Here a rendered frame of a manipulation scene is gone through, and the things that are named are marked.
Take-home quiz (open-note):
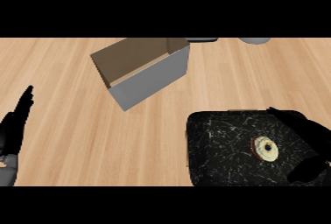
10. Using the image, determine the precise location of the grey cardboard box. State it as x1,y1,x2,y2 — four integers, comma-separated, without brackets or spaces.
89,38,193,112

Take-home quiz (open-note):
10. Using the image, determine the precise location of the cream cupcake with red wrapper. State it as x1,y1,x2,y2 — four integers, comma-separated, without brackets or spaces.
250,135,281,163

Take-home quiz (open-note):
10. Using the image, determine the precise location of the dark grey flat object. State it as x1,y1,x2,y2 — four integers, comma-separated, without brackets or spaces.
185,38,221,43

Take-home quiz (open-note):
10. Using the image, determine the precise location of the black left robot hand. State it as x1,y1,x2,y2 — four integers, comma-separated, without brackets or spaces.
0,85,36,157

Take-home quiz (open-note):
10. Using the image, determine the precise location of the black marble tray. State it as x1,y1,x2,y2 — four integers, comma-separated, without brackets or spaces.
185,109,331,187

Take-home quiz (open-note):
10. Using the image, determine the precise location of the grey round object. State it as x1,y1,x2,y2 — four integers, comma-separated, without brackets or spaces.
239,38,273,46

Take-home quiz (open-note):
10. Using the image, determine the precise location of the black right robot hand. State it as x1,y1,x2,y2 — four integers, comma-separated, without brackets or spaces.
265,106,331,185

